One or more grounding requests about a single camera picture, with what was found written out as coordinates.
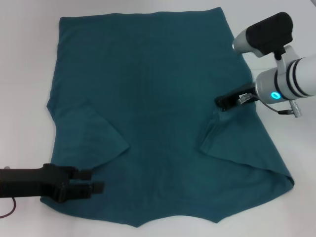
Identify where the teal blue shirt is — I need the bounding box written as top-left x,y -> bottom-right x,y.
40,6 -> 296,222

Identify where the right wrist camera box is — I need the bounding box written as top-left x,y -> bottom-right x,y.
232,11 -> 294,59

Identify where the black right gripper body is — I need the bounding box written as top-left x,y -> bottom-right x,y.
222,82 -> 259,112

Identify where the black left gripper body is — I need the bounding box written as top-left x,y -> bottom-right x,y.
0,163 -> 72,203

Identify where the dark red left cable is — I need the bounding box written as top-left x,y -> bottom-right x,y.
0,197 -> 17,219

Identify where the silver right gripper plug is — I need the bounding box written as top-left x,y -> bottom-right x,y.
237,92 -> 253,104

